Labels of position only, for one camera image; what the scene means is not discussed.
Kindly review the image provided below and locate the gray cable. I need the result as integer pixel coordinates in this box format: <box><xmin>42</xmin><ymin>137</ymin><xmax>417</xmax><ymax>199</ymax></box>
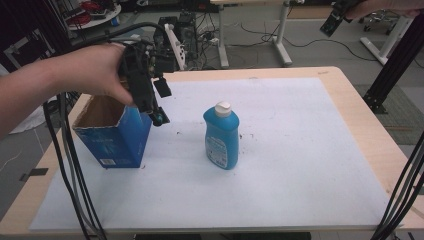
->
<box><xmin>59</xmin><ymin>94</ymin><xmax>99</xmax><ymax>236</ymax></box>

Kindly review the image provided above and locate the black metal frame post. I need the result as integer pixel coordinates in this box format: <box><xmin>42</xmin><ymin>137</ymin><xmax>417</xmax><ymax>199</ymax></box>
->
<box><xmin>362</xmin><ymin>13</ymin><xmax>424</xmax><ymax>114</ymax></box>

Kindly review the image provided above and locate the white stand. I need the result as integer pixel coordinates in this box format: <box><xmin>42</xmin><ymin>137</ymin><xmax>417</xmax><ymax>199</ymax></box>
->
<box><xmin>163</xmin><ymin>23</ymin><xmax>188</xmax><ymax>71</ymax></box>

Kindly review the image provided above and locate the black tape strip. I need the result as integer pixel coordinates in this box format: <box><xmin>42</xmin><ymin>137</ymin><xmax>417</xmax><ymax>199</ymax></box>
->
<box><xmin>19</xmin><ymin>167</ymin><xmax>50</xmax><ymax>183</ymax></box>

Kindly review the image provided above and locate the dark cable bundle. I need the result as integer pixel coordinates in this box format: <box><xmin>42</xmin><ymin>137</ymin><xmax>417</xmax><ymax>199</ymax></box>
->
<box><xmin>371</xmin><ymin>131</ymin><xmax>424</xmax><ymax>240</ymax></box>

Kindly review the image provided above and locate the thick black cable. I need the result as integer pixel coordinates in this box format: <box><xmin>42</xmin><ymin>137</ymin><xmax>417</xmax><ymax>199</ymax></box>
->
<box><xmin>73</xmin><ymin>21</ymin><xmax>167</xmax><ymax>49</ymax></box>

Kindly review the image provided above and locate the black computer tower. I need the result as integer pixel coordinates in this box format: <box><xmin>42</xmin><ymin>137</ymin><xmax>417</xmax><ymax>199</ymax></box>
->
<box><xmin>153</xmin><ymin>15</ymin><xmax>179</xmax><ymax>73</ymax></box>
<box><xmin>176</xmin><ymin>12</ymin><xmax>198</xmax><ymax>64</ymax></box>

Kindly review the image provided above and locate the blue cardboard box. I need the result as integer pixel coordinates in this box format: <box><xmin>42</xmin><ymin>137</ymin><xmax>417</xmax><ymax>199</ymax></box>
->
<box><xmin>72</xmin><ymin>94</ymin><xmax>154</xmax><ymax>169</ymax></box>

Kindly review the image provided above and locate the blue bottle with white cap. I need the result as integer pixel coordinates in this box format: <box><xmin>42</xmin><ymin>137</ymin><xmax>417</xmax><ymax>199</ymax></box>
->
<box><xmin>202</xmin><ymin>100</ymin><xmax>241</xmax><ymax>171</ymax></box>

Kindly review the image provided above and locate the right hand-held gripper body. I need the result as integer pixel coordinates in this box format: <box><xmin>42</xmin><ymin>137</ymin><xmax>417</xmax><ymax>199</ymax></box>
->
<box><xmin>332</xmin><ymin>0</ymin><xmax>366</xmax><ymax>24</ymax></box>

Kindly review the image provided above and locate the person's right hand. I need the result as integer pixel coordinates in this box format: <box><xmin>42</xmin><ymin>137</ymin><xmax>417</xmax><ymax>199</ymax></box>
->
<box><xmin>346</xmin><ymin>0</ymin><xmax>424</xmax><ymax>20</ymax></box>

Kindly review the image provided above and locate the black floor cable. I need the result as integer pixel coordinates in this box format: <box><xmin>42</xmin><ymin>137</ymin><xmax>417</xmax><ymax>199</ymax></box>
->
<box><xmin>239</xmin><ymin>22</ymin><xmax>378</xmax><ymax>63</ymax></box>

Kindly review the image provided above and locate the white desk leg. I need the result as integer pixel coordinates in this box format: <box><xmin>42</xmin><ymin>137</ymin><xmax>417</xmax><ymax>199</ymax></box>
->
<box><xmin>359</xmin><ymin>15</ymin><xmax>415</xmax><ymax>66</ymax></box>

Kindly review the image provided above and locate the dark green floor mat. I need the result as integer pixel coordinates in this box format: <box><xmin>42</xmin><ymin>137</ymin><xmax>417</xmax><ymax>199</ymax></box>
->
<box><xmin>353</xmin><ymin>83</ymin><xmax>424</xmax><ymax>146</ymax></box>

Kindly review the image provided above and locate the white-legged wooden desk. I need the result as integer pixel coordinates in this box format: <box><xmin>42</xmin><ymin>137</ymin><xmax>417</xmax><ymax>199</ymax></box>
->
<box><xmin>209</xmin><ymin>0</ymin><xmax>334</xmax><ymax>69</ymax></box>

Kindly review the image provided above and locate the white foam mat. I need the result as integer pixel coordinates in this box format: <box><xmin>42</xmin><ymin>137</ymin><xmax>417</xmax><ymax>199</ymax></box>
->
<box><xmin>29</xmin><ymin>77</ymin><xmax>401</xmax><ymax>233</ymax></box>

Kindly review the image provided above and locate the round white table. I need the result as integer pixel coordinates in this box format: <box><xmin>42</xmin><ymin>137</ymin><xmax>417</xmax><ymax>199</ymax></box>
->
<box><xmin>64</xmin><ymin>0</ymin><xmax>123</xmax><ymax>32</ymax></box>

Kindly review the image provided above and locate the person's left hand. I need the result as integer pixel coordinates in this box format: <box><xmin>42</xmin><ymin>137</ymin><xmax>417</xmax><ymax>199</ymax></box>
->
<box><xmin>54</xmin><ymin>42</ymin><xmax>135</xmax><ymax>108</ymax></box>

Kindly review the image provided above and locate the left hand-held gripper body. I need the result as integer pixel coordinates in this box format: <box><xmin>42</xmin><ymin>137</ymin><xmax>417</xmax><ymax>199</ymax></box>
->
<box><xmin>118</xmin><ymin>39</ymin><xmax>177</xmax><ymax>115</ymax></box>

